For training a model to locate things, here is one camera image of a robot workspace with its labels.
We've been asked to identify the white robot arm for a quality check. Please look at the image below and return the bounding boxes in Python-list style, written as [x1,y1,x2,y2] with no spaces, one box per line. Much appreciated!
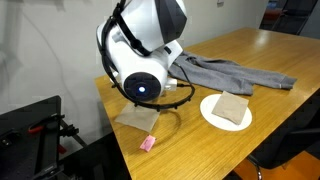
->
[96,0,192,111]

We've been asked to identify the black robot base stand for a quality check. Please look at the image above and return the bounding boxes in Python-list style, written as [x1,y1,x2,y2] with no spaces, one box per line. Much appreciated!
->
[0,95,87,180]

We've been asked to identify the brown napkin on table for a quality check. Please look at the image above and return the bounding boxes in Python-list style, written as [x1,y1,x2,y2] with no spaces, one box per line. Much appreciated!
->
[115,103,160,132]

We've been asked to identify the large white paper plate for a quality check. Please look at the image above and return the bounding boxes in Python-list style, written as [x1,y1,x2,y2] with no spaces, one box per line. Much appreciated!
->
[200,94,252,131]

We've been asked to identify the pink sugar packet near edge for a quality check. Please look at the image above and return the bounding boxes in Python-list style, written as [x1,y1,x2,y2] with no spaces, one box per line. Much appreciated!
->
[140,135,156,152]

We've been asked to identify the grey sweatpants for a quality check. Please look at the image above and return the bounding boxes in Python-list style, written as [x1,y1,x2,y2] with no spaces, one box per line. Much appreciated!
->
[169,51,297,95]

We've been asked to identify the brown napkin on large plate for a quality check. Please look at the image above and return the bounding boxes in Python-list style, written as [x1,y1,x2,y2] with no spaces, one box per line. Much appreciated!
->
[212,91,249,125]

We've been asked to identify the black office chair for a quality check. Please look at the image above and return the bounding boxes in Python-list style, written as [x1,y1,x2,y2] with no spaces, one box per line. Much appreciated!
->
[247,89,320,180]

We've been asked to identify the orange handled clamp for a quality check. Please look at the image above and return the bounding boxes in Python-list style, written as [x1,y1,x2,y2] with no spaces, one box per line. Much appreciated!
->
[28,115,64,134]

